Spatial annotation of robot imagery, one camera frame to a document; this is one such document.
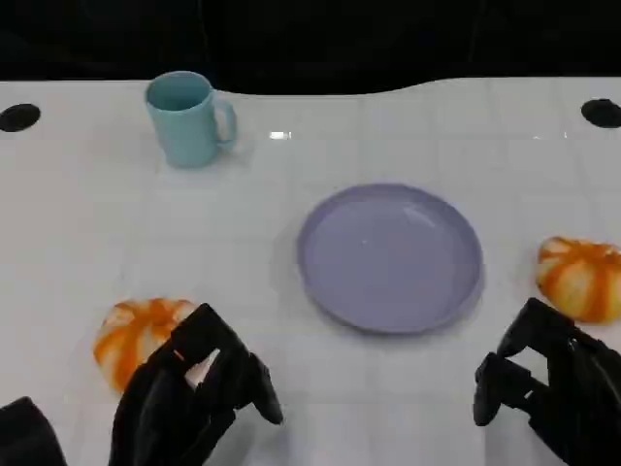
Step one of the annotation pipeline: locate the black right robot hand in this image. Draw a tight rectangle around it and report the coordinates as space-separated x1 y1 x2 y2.
473 297 621 466

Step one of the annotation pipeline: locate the lilac plate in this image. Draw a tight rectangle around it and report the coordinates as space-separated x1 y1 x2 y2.
296 182 485 336

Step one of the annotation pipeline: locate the orange and white bread roll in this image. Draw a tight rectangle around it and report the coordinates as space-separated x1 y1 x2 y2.
91 297 200 394
536 236 621 324

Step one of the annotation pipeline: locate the black table grommet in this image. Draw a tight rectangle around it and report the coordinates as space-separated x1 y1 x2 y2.
0 103 42 133
580 98 621 130

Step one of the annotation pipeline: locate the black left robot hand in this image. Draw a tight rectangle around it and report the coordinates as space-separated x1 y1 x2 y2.
109 303 285 466

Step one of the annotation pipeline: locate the pale green mug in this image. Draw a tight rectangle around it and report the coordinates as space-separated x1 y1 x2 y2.
144 70 238 170

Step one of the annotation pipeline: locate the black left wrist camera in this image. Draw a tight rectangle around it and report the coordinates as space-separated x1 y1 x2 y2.
0 396 68 466

